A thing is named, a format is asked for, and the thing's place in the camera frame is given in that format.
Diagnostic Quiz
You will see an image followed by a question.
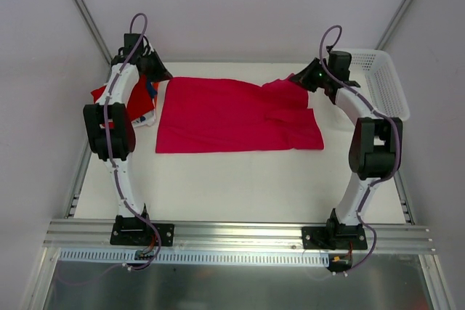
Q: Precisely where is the crimson pink t-shirt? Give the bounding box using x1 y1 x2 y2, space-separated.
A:
155 77 324 154

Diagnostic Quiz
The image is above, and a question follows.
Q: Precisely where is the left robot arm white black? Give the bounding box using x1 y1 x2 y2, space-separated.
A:
83 33 172 245

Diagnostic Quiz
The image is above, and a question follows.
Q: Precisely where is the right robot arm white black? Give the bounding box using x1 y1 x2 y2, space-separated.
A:
291 51 403 250

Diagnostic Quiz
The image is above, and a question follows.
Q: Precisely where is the white perforated plastic basket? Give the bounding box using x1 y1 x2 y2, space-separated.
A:
342 48 411 121

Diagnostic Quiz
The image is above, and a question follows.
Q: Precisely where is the folded red t-shirt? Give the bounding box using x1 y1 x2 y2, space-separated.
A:
83 70 156 129

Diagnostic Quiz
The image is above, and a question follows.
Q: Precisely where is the folded white t-shirt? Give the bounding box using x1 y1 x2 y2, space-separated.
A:
129 108 157 128

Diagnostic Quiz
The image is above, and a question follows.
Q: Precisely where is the left aluminium frame post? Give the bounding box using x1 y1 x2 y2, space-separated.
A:
72 0 112 64

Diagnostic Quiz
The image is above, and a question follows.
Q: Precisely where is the aluminium frame post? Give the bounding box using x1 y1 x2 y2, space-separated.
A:
72 0 112 64
376 0 415 50

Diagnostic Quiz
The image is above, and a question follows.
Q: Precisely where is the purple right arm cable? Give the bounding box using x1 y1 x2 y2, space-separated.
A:
318 25 403 277

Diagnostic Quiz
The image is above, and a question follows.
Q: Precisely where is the right aluminium frame post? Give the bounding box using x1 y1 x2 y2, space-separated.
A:
376 0 415 50

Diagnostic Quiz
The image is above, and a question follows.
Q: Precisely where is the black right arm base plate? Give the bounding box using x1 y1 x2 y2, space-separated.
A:
302 224 368 250

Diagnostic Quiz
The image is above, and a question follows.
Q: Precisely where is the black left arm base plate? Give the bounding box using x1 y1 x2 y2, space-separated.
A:
110 216 174 247

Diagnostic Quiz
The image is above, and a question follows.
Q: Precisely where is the aluminium mounting rail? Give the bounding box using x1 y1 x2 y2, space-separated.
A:
43 219 437 255

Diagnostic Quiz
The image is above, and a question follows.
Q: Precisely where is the white slotted cable duct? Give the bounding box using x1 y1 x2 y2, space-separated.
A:
59 248 329 267

